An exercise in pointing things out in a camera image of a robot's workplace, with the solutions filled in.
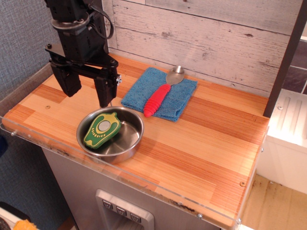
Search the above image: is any spoon with red handle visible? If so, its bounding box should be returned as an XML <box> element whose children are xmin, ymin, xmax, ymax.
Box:
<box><xmin>143</xmin><ymin>66</ymin><xmax>185</xmax><ymax>117</ymax></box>

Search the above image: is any small steel saucepan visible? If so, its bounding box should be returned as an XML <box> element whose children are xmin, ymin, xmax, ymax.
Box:
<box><xmin>76</xmin><ymin>106</ymin><xmax>144</xmax><ymax>164</ymax></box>

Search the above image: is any blue folded cloth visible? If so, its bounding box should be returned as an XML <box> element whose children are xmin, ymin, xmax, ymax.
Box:
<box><xmin>121</xmin><ymin>67</ymin><xmax>197</xmax><ymax>122</ymax></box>

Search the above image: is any green yellow toy pepper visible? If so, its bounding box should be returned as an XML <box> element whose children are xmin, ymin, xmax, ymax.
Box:
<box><xmin>83</xmin><ymin>112</ymin><xmax>121</xmax><ymax>149</ymax></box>

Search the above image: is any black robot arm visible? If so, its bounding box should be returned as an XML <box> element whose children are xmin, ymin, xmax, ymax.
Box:
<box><xmin>45</xmin><ymin>0</ymin><xmax>120</xmax><ymax>108</ymax></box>

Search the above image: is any silver dispenser panel with buttons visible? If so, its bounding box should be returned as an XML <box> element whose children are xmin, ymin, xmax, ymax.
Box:
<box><xmin>95</xmin><ymin>189</ymin><xmax>155</xmax><ymax>230</ymax></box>

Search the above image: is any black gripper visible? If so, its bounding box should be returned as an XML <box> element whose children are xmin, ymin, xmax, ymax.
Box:
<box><xmin>45</xmin><ymin>23</ymin><xmax>121</xmax><ymax>108</ymax></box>

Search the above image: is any yellow object at corner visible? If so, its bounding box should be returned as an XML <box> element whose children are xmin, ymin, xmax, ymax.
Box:
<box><xmin>13</xmin><ymin>219</ymin><xmax>37</xmax><ymax>230</ymax></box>

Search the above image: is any dark right shelf post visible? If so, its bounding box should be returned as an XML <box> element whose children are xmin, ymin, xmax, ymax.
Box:
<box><xmin>263</xmin><ymin>0</ymin><xmax>307</xmax><ymax>118</ymax></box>

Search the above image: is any clear acrylic edge guard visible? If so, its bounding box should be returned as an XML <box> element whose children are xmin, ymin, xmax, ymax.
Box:
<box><xmin>3</xmin><ymin>112</ymin><xmax>269</xmax><ymax>230</ymax></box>

